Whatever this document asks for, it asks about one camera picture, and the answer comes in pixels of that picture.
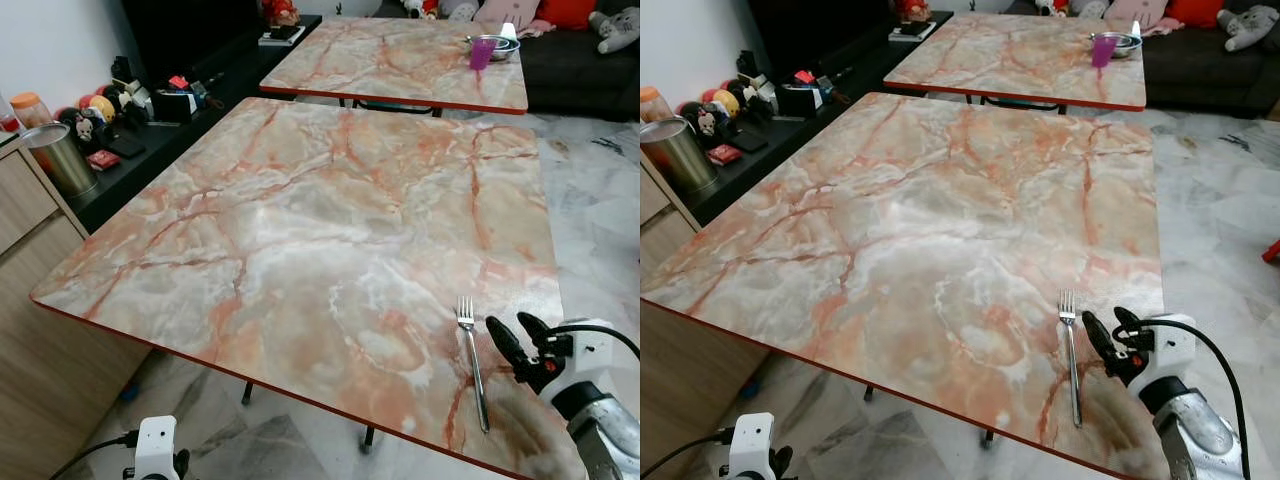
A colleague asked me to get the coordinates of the light wooden cabinet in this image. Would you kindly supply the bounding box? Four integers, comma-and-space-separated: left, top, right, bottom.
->
640, 155, 763, 480
0, 135, 153, 479

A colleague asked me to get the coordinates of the stainless steel bowl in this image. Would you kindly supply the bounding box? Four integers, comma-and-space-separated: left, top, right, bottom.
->
1090, 22, 1143, 58
465, 25, 521, 63

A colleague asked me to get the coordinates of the dark sofa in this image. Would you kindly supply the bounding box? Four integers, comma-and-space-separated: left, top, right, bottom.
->
1005, 0, 1280, 119
385, 0, 641, 114

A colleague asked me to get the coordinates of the steel canister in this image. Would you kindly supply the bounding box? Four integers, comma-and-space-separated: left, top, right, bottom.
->
20, 122, 99, 199
640, 117, 721, 196

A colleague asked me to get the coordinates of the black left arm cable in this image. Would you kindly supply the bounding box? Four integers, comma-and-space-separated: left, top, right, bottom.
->
640, 430, 733, 479
50, 432, 138, 480

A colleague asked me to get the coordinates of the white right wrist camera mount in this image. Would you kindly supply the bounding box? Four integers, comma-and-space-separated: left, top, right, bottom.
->
1140, 314, 1199, 386
550, 318, 616, 393

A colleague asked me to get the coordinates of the marble top folding table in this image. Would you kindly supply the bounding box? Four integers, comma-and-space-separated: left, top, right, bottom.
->
640, 92, 1171, 480
883, 12, 1148, 112
260, 17, 529, 116
30, 97, 591, 480

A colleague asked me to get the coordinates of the black television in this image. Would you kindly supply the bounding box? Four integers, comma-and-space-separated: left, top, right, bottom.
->
122, 0, 269, 89
748, 0, 898, 83

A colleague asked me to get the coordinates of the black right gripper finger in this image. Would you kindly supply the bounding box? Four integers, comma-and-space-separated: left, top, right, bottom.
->
486, 315, 534, 387
1081, 309, 1130, 380
517, 311, 558, 350
1113, 305, 1152, 344

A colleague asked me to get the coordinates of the red cushion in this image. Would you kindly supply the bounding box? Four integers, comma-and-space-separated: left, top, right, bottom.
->
537, 0, 598, 31
1165, 0, 1226, 28

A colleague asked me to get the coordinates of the pink cushion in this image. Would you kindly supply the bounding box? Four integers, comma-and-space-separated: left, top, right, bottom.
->
478, 0, 541, 31
1105, 0, 1169, 29

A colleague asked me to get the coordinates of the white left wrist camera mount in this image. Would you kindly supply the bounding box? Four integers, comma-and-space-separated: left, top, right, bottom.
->
133, 415, 181, 480
727, 412, 776, 480

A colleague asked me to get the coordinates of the grey plush toy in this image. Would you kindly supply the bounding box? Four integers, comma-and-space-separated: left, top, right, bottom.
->
1222, 5, 1280, 51
590, 8, 641, 53

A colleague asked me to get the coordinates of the silver metal fork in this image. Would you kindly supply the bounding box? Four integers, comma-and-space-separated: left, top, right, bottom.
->
456, 296, 491, 434
1058, 290, 1085, 428

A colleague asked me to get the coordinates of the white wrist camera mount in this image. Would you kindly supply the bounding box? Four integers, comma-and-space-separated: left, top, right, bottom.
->
550, 318, 616, 393
133, 415, 181, 480
727, 412, 776, 480
1140, 314, 1199, 386

